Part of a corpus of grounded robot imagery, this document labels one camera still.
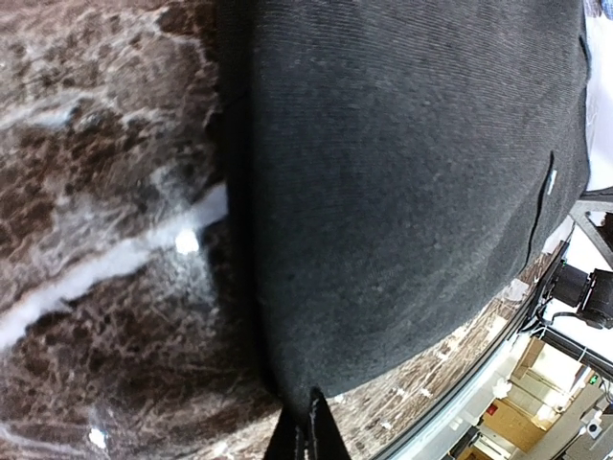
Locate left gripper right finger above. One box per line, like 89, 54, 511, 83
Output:
307, 387, 351, 460

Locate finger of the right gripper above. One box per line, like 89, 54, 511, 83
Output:
570, 189, 612, 266

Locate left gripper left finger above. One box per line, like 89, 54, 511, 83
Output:
263, 408, 305, 460

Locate black long sleeve shirt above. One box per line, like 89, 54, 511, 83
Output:
217, 1, 589, 419

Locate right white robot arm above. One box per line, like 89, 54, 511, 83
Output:
550, 187, 612, 330

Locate cardboard boxes in background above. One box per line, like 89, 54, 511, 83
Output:
462, 336, 602, 459

